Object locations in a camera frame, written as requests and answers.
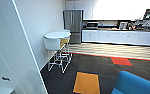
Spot white wardrobe door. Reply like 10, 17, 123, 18
0, 0, 49, 94

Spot small yellow seat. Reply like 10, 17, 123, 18
59, 37, 71, 46

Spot white drying rack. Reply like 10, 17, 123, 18
47, 42, 74, 75

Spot stainless steel refrigerator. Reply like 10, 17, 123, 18
62, 9, 85, 45

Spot dark countertop appliance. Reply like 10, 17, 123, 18
85, 21, 101, 30

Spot white lower kitchen cabinets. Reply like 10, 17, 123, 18
81, 29, 150, 48

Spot white kitchen cabinets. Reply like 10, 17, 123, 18
64, 0, 150, 22
81, 29, 150, 48

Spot black framed counter screen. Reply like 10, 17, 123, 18
117, 20, 129, 31

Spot white upper kitchen cabinets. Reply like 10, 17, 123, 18
64, 0, 150, 22

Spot small black wardrobe hinge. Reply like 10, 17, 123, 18
1, 76, 11, 83

